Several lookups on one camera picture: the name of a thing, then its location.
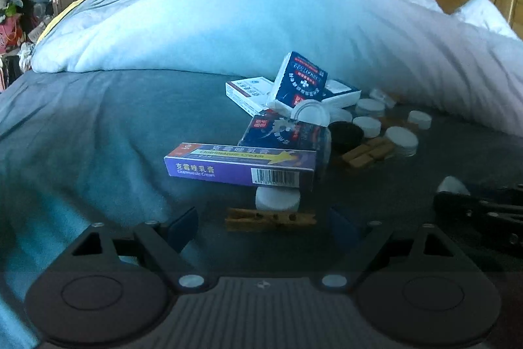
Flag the white ribbed jar lid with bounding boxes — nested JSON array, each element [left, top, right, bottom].
[[436, 176, 471, 196]]

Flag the purple yellow-arrow cream box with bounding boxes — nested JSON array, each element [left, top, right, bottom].
[[164, 143, 316, 189]]

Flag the white plastic bottle cap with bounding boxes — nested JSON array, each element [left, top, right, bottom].
[[255, 187, 300, 212]]

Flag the wooden clothespin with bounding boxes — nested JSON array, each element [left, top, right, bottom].
[[225, 208, 316, 232]]

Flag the pair of wooden clothespins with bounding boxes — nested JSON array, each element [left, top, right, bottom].
[[341, 137, 395, 169]]

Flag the white flat jar lid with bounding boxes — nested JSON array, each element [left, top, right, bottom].
[[385, 127, 418, 157]]

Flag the black round cap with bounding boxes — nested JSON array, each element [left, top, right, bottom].
[[328, 121, 364, 159]]

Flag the white small bottle cap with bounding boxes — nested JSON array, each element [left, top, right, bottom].
[[408, 110, 432, 130]]

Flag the white open jar lid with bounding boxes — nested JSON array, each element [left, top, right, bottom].
[[291, 99, 331, 128]]

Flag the dark blue foil pouch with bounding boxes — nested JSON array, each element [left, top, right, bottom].
[[238, 110, 331, 168]]

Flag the light blue folded duvet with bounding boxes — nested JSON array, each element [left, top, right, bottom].
[[31, 0, 522, 135]]

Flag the white medicine box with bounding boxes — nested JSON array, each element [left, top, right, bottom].
[[224, 75, 363, 118]]

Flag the dark blue cross medicine box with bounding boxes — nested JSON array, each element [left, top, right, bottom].
[[266, 51, 328, 116]]

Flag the pile of bags and clothes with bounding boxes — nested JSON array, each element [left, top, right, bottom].
[[0, 0, 53, 90]]

